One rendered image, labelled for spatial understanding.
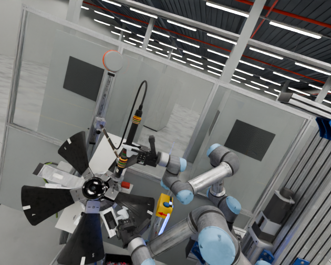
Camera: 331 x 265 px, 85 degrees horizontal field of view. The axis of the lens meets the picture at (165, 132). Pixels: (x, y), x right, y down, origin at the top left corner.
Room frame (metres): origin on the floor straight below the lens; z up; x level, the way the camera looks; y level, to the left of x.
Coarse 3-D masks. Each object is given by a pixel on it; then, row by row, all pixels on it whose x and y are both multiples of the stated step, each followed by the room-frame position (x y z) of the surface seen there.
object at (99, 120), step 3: (96, 117) 1.39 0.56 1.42; (99, 117) 1.43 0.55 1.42; (96, 120) 1.36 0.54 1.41; (99, 120) 1.35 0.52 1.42; (102, 120) 1.38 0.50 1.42; (105, 120) 1.40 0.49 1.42; (96, 123) 1.34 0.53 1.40; (99, 123) 1.35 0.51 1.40; (102, 123) 1.36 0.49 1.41; (105, 123) 1.38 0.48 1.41; (96, 126) 1.34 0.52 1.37; (99, 126) 1.35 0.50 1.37
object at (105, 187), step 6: (90, 180) 0.86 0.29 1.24; (96, 180) 0.87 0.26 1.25; (102, 180) 0.87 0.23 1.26; (84, 186) 0.83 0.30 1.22; (90, 186) 0.85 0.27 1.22; (96, 186) 0.85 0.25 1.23; (102, 186) 0.85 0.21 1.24; (108, 186) 0.95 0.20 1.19; (84, 192) 0.81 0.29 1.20; (90, 192) 0.82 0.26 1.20; (96, 192) 0.83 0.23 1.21; (102, 192) 0.84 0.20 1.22; (90, 198) 0.80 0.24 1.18; (96, 198) 0.81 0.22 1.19; (102, 198) 0.90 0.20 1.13
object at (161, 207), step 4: (160, 196) 1.25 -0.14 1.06; (164, 196) 1.24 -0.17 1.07; (168, 196) 1.26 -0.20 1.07; (160, 200) 1.17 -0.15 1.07; (164, 200) 1.19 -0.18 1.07; (168, 200) 1.21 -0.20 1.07; (172, 200) 1.23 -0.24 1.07; (160, 204) 1.13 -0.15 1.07; (172, 204) 1.19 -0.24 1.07; (160, 208) 1.11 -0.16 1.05; (164, 208) 1.11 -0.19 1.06; (168, 208) 1.12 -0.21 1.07; (156, 212) 1.12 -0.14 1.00; (164, 212) 1.12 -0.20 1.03; (168, 212) 1.12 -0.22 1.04; (160, 216) 1.11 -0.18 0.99; (164, 216) 1.12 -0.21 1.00
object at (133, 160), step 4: (120, 152) 1.10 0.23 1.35; (120, 156) 1.07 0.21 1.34; (132, 156) 1.03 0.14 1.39; (136, 156) 1.03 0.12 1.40; (128, 160) 1.01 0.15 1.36; (132, 160) 1.01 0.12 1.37; (136, 160) 1.00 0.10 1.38; (112, 164) 1.02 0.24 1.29; (128, 164) 0.98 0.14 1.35; (132, 164) 0.98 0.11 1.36; (108, 168) 1.00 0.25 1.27; (112, 168) 0.98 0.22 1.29; (124, 168) 0.96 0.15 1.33; (112, 172) 0.95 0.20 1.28
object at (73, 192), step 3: (72, 189) 0.83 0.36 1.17; (75, 189) 0.84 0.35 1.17; (78, 189) 0.85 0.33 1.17; (81, 189) 0.85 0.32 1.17; (72, 192) 0.84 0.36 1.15; (75, 192) 0.84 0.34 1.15; (78, 192) 0.85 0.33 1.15; (81, 192) 0.86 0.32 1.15; (72, 195) 0.84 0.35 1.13; (75, 195) 0.85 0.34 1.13; (81, 195) 0.86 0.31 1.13; (75, 198) 0.85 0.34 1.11; (78, 198) 0.86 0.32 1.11; (81, 198) 0.86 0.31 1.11; (84, 198) 0.87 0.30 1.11; (75, 201) 0.85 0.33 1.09
